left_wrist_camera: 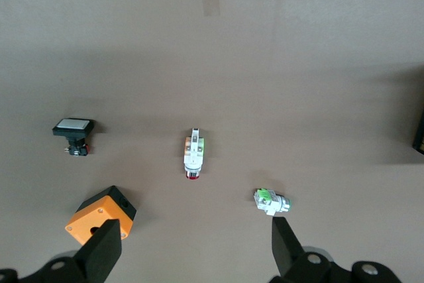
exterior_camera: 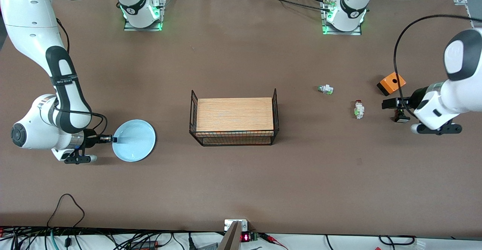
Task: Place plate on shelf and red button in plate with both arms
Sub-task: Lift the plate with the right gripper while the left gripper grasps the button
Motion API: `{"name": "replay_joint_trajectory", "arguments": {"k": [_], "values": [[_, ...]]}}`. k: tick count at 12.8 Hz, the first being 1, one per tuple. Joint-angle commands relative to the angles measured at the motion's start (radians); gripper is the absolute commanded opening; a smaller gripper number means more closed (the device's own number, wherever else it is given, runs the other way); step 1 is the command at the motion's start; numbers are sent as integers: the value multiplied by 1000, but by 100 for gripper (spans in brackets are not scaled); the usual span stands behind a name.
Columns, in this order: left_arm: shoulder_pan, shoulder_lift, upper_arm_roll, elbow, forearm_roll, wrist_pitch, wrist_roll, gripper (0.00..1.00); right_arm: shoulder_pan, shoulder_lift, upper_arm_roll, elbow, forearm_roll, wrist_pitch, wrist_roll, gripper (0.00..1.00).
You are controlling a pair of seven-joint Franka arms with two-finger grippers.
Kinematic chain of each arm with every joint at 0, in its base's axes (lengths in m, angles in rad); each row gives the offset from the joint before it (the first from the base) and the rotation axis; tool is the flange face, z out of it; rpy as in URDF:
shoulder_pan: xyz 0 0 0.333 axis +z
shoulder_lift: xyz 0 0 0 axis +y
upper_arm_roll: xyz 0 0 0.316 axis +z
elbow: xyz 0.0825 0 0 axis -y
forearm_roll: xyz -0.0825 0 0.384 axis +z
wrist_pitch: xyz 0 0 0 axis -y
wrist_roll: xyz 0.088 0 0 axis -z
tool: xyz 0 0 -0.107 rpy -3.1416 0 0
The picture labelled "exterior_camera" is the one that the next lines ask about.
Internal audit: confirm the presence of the light blue plate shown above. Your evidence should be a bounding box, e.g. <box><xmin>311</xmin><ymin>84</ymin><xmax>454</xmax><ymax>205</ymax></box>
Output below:
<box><xmin>112</xmin><ymin>119</ymin><xmax>156</xmax><ymax>162</ymax></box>

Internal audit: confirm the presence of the black cable on table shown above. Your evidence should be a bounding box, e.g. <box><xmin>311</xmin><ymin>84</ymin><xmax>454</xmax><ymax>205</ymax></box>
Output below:
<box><xmin>252</xmin><ymin>0</ymin><xmax>332</xmax><ymax>12</ymax></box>

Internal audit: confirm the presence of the red test lead clip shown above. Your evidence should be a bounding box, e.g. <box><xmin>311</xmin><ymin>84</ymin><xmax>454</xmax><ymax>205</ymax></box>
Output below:
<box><xmin>260</xmin><ymin>233</ymin><xmax>288</xmax><ymax>250</ymax></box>

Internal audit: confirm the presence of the black square button white cap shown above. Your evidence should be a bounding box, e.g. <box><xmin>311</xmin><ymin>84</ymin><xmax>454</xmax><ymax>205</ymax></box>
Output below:
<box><xmin>394</xmin><ymin>108</ymin><xmax>411</xmax><ymax>123</ymax></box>

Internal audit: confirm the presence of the black wire rack wooden shelf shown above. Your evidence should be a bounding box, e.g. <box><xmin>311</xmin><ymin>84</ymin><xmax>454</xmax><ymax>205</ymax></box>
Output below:
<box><xmin>189</xmin><ymin>88</ymin><xmax>280</xmax><ymax>147</ymax></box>

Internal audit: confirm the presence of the grey metal bar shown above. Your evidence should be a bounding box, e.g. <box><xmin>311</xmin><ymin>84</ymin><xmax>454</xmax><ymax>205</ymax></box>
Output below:
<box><xmin>218</xmin><ymin>221</ymin><xmax>242</xmax><ymax>250</ymax></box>

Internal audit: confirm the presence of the black cable coil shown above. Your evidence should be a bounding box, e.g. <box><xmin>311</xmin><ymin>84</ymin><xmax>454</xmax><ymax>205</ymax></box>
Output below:
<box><xmin>378</xmin><ymin>235</ymin><xmax>416</xmax><ymax>246</ymax></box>

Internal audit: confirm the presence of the thin black cable loop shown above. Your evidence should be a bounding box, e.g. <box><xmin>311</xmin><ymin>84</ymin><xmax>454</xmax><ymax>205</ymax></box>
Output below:
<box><xmin>47</xmin><ymin>194</ymin><xmax>85</xmax><ymax>229</ymax></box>

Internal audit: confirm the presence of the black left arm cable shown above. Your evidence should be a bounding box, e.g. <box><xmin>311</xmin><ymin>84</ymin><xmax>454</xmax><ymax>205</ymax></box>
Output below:
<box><xmin>393</xmin><ymin>14</ymin><xmax>482</xmax><ymax>119</ymax></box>

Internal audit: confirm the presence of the orange button box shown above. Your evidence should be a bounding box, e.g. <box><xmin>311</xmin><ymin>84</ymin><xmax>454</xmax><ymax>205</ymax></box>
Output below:
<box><xmin>377</xmin><ymin>72</ymin><xmax>407</xmax><ymax>96</ymax></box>

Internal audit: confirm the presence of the small metal bracket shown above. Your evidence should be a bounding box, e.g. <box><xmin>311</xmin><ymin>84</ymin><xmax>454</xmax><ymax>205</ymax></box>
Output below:
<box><xmin>224</xmin><ymin>219</ymin><xmax>248</xmax><ymax>232</ymax></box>

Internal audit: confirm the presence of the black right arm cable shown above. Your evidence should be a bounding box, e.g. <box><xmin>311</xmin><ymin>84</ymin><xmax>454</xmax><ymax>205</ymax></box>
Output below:
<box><xmin>53</xmin><ymin>17</ymin><xmax>109</xmax><ymax>142</ymax></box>

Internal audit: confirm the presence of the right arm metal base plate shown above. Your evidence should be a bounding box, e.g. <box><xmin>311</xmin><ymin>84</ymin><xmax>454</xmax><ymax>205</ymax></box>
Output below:
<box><xmin>124</xmin><ymin>0</ymin><xmax>167</xmax><ymax>31</ymax></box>

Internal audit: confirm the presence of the black power adapter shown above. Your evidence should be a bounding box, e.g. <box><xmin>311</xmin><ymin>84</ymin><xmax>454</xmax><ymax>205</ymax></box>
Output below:
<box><xmin>130</xmin><ymin>241</ymin><xmax>159</xmax><ymax>250</ymax></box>

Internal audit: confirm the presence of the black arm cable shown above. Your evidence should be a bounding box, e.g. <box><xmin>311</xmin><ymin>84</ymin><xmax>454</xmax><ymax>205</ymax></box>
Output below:
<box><xmin>53</xmin><ymin>17</ymin><xmax>109</xmax><ymax>142</ymax></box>
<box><xmin>393</xmin><ymin>14</ymin><xmax>482</xmax><ymax>119</ymax></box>

